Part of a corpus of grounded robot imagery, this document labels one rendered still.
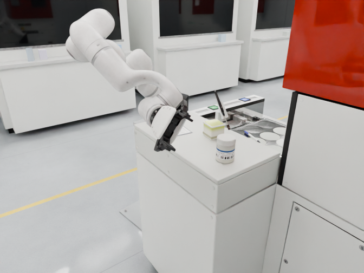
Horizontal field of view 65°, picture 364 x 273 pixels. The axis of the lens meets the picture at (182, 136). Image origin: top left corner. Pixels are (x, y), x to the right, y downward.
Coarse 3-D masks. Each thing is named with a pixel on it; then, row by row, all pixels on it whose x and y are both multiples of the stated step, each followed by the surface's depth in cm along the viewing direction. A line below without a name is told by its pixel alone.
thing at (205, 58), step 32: (128, 0) 466; (160, 0) 420; (192, 0) 452; (224, 0) 489; (160, 32) 438; (192, 32) 473; (224, 32) 513; (160, 64) 451; (192, 64) 468; (224, 64) 511
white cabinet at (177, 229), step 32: (160, 192) 136; (256, 192) 116; (160, 224) 146; (192, 224) 119; (224, 224) 108; (256, 224) 124; (160, 256) 157; (192, 256) 126; (224, 256) 117; (256, 256) 135
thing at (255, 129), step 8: (264, 120) 164; (240, 128) 154; (248, 128) 154; (256, 128) 154; (264, 128) 154; (272, 128) 154; (248, 136) 145; (256, 136) 144; (280, 136) 144; (272, 144) 137
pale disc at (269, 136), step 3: (264, 132) 149; (267, 132) 149; (270, 132) 149; (261, 135) 146; (264, 135) 146; (267, 135) 146; (270, 135) 146; (273, 135) 146; (276, 135) 146; (264, 138) 143; (267, 138) 143; (270, 138) 143; (273, 138) 143; (276, 138) 143; (279, 138) 143
